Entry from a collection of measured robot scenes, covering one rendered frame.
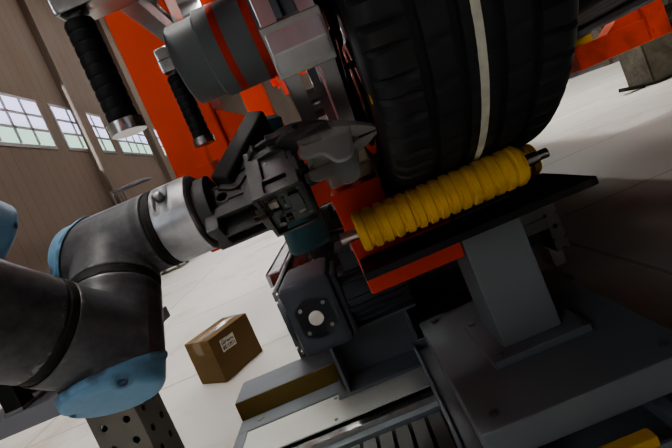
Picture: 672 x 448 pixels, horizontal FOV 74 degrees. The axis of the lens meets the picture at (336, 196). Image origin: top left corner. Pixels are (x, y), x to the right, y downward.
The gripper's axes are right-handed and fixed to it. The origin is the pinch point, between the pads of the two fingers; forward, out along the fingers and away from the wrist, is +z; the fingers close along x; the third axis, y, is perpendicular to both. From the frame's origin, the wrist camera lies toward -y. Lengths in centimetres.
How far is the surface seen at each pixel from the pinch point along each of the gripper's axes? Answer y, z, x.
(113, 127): -10.1, -27.5, 6.9
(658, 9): -186, 241, -178
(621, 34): -182, 212, -182
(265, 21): -5.6, -5.5, 13.6
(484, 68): 2.6, 13.8, 3.5
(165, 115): -64, -40, -27
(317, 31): -3.5, -1.0, 11.5
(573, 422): 30.3, 10.3, -32.2
